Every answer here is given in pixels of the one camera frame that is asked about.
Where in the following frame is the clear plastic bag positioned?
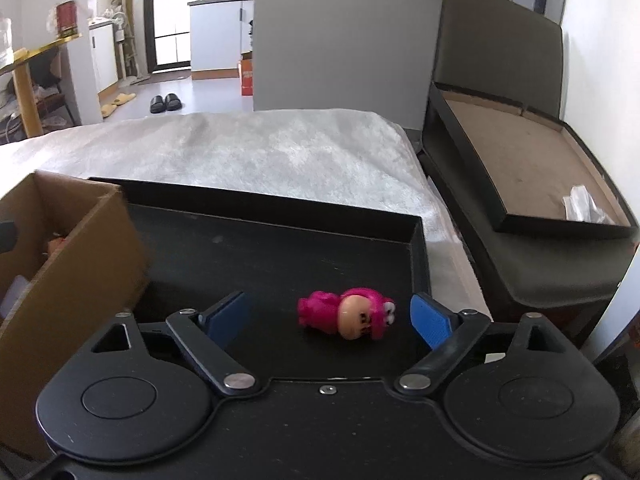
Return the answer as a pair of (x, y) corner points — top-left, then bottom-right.
(562, 185), (619, 225)

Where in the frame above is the orange carton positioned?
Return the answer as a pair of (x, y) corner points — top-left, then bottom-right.
(238, 57), (255, 96)

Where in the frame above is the black tray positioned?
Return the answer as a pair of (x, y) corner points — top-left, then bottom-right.
(87, 176), (432, 361)

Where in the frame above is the white kitchen counter cabinet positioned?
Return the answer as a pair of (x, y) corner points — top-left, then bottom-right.
(188, 0), (255, 74)

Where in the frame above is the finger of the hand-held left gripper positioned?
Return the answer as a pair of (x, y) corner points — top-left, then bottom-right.
(0, 220), (21, 254)

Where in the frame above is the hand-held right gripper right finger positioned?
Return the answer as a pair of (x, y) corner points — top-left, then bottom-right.
(395, 291), (576, 397)

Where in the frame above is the brown cardboard box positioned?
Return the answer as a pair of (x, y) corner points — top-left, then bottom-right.
(0, 170), (152, 462)

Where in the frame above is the dark sofa bed storage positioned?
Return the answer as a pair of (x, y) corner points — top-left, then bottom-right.
(421, 0), (640, 348)

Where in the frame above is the black framed glass door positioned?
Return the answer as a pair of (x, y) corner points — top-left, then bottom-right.
(144, 0), (199, 74)

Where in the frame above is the gold edged table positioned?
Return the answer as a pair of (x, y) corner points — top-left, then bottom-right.
(0, 32), (84, 139)

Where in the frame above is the white side cabinet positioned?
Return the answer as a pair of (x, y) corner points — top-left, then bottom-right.
(88, 20), (120, 94)

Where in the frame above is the purple grey cube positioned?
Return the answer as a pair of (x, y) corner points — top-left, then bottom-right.
(0, 274), (32, 321)

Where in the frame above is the pink toy figure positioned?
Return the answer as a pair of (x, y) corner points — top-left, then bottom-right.
(297, 287), (400, 342)

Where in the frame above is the red tin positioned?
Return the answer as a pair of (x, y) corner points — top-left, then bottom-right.
(54, 1), (79, 36)

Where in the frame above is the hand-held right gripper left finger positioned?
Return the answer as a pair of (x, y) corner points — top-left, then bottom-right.
(85, 290), (257, 398)

